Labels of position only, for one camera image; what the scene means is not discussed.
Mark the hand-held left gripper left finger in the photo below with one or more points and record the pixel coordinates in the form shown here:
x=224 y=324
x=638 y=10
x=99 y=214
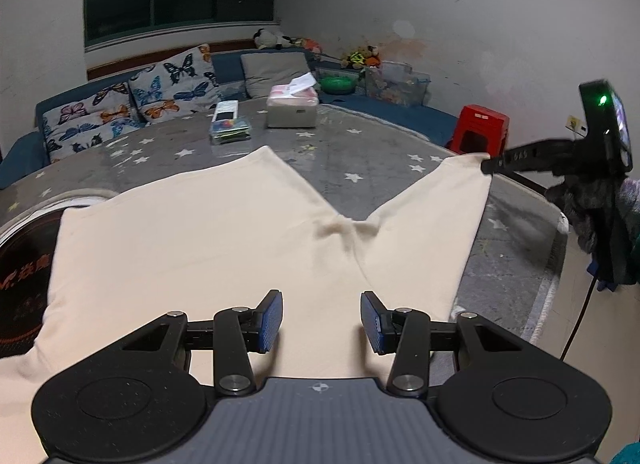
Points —
x=270 y=320

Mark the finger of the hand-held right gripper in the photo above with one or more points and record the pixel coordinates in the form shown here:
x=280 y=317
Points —
x=525 y=180
x=522 y=156

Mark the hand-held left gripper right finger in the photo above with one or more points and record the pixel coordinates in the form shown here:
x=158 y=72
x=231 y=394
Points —
x=373 y=325

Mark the cream pants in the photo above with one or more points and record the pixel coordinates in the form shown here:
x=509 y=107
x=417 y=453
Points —
x=210 y=239

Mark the person's right hand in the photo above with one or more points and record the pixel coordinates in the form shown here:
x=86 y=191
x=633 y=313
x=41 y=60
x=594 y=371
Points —
x=575 y=204

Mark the red plastic stool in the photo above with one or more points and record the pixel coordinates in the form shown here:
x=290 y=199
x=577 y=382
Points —
x=479 y=128

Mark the clear plastic bin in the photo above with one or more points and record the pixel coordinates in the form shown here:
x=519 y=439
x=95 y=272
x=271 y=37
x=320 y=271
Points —
x=397 y=86

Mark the grey star blanket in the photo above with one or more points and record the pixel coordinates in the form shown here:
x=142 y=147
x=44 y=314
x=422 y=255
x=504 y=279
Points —
x=350 y=143

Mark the yellow and black plush toy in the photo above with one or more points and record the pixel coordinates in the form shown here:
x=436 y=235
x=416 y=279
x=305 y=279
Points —
x=359 y=57

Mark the colourful clear box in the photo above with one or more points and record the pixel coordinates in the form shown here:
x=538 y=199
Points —
x=231 y=129

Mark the green bowl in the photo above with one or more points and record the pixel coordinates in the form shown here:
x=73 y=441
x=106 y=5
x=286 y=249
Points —
x=337 y=84

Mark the tissue box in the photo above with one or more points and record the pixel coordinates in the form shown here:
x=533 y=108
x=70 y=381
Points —
x=291 y=111

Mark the white flat box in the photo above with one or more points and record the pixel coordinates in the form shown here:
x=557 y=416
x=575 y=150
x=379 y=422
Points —
x=226 y=110

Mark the orange plush toy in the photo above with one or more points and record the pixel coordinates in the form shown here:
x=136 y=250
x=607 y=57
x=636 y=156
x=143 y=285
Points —
x=311 y=46

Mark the grey pillow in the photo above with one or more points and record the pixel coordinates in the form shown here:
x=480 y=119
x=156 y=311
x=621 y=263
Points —
x=277 y=73

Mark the black round printed mat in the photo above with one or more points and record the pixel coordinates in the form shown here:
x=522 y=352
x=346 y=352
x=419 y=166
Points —
x=25 y=289

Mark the large butterfly pillow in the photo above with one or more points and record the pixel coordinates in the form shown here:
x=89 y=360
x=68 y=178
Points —
x=175 y=83

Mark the small butterfly pillow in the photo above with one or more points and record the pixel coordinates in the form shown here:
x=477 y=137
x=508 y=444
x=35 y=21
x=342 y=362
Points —
x=85 y=126

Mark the black and white plush toy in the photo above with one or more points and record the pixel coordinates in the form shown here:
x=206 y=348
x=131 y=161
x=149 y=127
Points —
x=270 y=38

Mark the person's teal clothing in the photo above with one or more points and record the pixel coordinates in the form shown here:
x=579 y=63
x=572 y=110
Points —
x=627 y=454

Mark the wall outlet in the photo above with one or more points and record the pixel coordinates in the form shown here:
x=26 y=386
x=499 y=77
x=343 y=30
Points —
x=576 y=123

